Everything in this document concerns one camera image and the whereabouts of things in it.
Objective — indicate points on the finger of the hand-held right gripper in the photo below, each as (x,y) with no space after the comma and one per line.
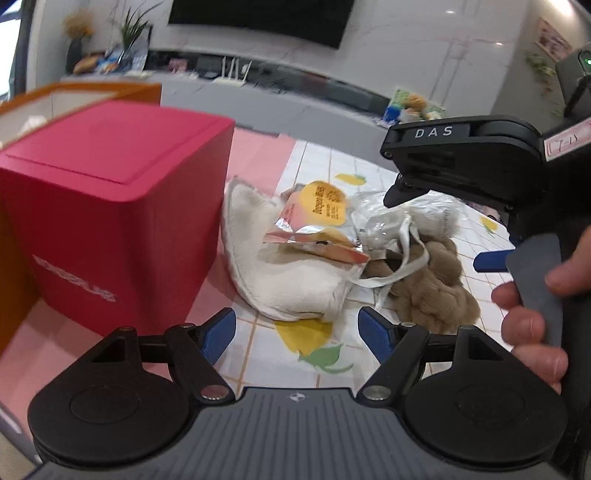
(491,261)

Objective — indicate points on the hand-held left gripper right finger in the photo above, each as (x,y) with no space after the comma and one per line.
(375,334)

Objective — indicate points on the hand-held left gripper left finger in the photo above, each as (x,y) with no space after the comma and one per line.
(218,337)

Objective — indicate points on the brown plush toy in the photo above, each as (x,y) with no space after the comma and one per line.
(429,295)

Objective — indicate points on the white fluffy cloth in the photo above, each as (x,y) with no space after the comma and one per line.
(286,286)

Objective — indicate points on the orange-edged cardboard box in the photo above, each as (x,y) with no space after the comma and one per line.
(92,94)

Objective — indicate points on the person's right hand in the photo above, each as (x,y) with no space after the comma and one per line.
(531,341)

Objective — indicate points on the white fuzzy plush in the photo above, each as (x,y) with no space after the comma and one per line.
(438,214)

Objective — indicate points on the brown teddy bear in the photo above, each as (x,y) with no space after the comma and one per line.
(414,104)

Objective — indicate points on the clear plastic bag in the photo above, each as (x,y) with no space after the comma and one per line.
(376,226)

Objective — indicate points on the orange and pink snack packet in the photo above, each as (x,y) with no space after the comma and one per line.
(323,203)

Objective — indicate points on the lemon print checkered tablecloth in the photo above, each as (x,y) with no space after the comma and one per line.
(323,166)

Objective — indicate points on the red square box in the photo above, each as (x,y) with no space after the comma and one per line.
(106,207)

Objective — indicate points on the marble television console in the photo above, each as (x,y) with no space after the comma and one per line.
(286,97)

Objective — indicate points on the white router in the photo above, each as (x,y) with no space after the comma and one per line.
(231,78)

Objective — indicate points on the blue and orange snack packets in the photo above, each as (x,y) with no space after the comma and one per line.
(110,60)

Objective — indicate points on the brown round bread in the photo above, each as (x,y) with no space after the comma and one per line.
(86,64)

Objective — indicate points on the green plant in glass vase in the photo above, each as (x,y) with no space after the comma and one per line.
(134,32)

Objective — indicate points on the dark green vase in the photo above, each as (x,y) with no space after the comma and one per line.
(74,55)

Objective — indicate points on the yellow dried flowers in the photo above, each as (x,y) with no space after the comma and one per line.
(78,24)

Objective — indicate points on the pink wall picture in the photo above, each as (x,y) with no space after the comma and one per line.
(553,38)

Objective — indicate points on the black wall television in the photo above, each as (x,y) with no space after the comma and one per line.
(263,18)

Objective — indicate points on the pink photo frame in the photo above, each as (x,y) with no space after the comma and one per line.
(178,64)

